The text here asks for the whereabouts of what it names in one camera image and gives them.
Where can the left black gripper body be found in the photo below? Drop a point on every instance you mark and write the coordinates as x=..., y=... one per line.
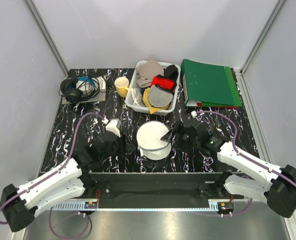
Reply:
x=120, y=146

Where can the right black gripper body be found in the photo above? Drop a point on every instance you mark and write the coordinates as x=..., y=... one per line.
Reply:
x=182, y=140

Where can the white mesh laundry bag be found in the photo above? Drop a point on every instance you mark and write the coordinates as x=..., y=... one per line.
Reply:
x=149, y=140

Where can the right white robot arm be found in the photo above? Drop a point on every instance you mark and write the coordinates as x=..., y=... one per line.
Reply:
x=265, y=182

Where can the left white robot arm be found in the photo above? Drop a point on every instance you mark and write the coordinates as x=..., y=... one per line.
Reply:
x=71, y=179

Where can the white plastic laundry basket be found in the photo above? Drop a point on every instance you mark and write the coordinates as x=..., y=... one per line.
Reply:
x=135, y=93

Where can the yellow garment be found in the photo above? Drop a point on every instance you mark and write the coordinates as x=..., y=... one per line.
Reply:
x=151, y=108

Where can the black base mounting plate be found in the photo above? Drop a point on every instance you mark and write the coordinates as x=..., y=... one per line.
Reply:
x=153, y=191

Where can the red and black garment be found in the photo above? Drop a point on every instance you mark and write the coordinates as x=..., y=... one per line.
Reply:
x=164, y=83

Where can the silver tray with items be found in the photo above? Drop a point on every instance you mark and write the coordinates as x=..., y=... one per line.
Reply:
x=95, y=90

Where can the black headphones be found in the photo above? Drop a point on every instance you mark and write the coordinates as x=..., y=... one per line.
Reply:
x=73, y=91

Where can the yellow mug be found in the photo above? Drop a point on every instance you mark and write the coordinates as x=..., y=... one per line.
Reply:
x=122, y=86

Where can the beige garment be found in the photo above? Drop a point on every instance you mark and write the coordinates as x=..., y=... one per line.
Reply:
x=147, y=72

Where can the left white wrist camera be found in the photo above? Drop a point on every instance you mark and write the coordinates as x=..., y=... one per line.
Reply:
x=113, y=125

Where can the green ring binder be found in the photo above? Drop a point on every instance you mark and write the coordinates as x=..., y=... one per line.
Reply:
x=208, y=85

